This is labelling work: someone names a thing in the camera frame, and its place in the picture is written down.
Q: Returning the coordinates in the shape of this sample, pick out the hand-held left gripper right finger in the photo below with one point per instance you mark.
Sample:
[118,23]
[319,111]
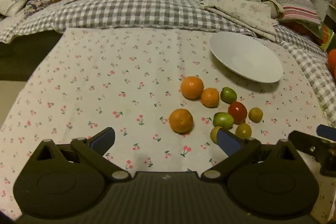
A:
[229,143]

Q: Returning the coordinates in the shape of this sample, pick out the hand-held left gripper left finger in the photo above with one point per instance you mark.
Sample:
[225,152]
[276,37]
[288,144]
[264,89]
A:
[103,139]

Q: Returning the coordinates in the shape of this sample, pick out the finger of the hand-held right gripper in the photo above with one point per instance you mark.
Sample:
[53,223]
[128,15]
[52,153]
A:
[326,132]
[304,140]

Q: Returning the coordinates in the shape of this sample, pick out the small yellow-green tomato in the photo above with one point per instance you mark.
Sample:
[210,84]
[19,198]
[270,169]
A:
[214,133]
[243,130]
[255,114]

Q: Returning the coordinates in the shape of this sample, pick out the green tomato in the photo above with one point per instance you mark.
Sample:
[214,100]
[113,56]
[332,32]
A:
[228,94]
[223,119]

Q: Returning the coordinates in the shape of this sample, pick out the red tomato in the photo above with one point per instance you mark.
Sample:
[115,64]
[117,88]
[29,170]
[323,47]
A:
[237,112]

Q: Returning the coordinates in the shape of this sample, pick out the small orange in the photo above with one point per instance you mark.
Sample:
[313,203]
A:
[210,97]

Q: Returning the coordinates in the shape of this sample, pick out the dimpled orange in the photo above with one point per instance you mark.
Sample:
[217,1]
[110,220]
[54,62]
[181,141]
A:
[180,120]

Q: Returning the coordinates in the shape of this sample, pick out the large orange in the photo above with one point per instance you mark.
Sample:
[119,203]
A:
[192,87]

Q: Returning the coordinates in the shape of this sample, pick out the white bowl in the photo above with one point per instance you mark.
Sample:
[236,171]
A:
[246,56]

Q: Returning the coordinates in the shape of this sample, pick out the cherry print cloth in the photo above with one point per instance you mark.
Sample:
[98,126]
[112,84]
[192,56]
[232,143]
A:
[110,82]

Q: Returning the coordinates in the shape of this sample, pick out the orange round object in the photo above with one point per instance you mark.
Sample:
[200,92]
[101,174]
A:
[332,60]

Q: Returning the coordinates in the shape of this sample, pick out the green edged book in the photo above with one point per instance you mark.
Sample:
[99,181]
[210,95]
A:
[325,39]

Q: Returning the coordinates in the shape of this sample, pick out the folded floral cloth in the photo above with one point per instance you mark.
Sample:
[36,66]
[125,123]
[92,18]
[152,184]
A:
[241,12]

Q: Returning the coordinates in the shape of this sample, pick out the striped pink pillow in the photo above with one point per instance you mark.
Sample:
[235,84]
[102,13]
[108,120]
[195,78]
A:
[291,1]

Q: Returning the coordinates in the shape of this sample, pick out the grey checked blanket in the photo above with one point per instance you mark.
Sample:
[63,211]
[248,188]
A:
[136,7]

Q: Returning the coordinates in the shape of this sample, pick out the dark patterned cloth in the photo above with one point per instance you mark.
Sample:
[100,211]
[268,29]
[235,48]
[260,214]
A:
[44,3]

